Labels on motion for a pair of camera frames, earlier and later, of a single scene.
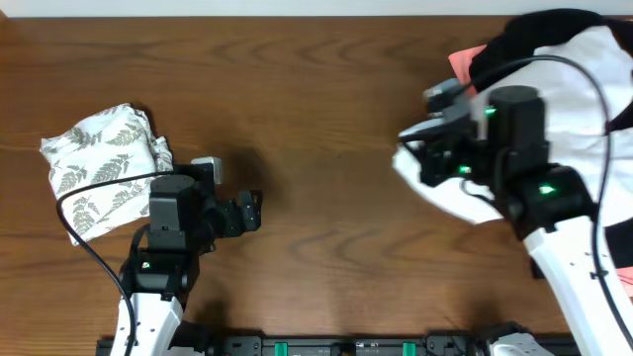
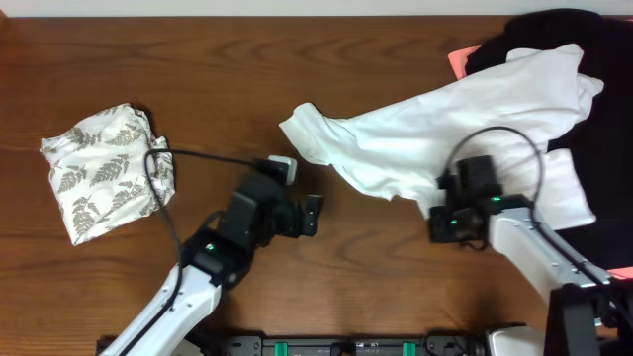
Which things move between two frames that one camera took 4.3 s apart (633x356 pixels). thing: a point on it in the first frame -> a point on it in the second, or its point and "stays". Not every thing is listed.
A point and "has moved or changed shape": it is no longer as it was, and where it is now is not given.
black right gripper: (431, 152) -> (437, 231)
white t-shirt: (587, 76) has moved or changed shape
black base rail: (413, 345) stays
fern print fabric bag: (113, 142) stays
